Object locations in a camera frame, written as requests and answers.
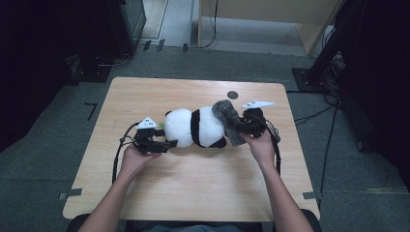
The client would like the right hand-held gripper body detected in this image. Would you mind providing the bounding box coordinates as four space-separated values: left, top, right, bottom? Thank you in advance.
242 100 276 139

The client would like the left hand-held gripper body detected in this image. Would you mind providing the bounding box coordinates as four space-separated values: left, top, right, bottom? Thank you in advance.
133 116 160 155

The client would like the person's right hand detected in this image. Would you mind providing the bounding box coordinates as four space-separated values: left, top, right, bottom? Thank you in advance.
240 130 277 169

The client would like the right hand-held gripper cable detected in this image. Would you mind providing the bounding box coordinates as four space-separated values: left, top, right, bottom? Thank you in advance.
254 114 282 177

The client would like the long black floor cable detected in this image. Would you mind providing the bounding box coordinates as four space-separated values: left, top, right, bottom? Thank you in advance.
318 104 340 207

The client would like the black stand base plate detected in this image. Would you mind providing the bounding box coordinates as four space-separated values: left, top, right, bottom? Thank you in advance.
68 54 113 85

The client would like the panda plush toy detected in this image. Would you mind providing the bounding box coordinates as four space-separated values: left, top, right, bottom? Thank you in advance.
158 106 227 149

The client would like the black chair armrest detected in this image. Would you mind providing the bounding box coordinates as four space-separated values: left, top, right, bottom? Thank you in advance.
66 214 92 232
301 209 323 232

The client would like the black hanging cable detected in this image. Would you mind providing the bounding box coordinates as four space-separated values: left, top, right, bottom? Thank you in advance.
190 0 219 50

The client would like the black equipment cabinet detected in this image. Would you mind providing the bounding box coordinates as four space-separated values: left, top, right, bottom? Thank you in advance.
107 0 148 58

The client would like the person's left hand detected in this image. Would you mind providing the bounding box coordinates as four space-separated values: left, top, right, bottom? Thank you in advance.
119 145 161 178

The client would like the left hand-held gripper cable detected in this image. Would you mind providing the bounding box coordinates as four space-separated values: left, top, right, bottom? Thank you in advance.
111 121 140 185

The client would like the person's blue-grey clothing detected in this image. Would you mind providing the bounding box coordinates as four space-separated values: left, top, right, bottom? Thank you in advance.
141 223 247 232

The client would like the tangled cable bundle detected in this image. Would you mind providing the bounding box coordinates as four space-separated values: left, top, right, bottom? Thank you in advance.
322 51 346 107

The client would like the beige wooden furniture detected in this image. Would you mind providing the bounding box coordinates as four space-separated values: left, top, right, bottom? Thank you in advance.
196 0 342 56

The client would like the grey fluffy cloth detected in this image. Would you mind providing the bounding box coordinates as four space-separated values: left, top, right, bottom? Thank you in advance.
211 99 248 147

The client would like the grey tape strip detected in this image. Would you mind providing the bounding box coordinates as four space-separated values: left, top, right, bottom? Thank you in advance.
303 191 323 201
58 188 84 201

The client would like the hand-held gripper cable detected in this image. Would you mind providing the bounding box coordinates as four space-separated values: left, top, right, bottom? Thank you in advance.
111 121 140 185
254 114 282 177

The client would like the black metal stand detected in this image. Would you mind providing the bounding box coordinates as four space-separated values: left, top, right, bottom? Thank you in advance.
291 0 356 95

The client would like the dark curtain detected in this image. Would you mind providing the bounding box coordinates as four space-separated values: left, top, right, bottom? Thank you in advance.
0 0 112 153
335 0 410 192

